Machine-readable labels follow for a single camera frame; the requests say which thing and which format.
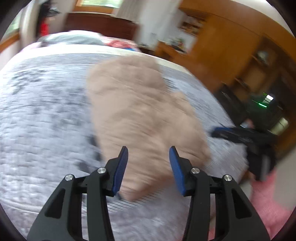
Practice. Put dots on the red patterned cloth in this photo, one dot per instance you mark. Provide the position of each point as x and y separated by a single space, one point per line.
123 44

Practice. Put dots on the large wooden wardrobe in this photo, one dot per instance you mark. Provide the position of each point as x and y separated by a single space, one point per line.
245 50

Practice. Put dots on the grey pillow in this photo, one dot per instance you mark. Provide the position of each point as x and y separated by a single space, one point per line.
74 37

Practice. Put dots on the dark wooden headboard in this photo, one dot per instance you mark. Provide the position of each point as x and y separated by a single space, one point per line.
101 23

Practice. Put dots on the beige quilted jacket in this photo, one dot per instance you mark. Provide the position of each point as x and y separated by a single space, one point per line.
132 106

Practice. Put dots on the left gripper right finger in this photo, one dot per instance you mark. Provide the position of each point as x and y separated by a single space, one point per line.
236 218

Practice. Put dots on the grey quilted bedspread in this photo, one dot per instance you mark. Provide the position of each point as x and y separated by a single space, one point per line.
46 133

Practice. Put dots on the hanging dark clothes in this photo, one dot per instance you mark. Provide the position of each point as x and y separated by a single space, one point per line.
47 12

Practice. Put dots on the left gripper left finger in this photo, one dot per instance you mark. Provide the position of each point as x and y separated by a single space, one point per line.
61 216

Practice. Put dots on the black television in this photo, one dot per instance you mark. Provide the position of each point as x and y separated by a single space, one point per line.
233 106

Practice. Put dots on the wooden desk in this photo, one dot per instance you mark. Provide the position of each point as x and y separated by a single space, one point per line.
167 52

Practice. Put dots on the pink fluffy cloth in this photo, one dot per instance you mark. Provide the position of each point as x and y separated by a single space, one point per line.
273 215

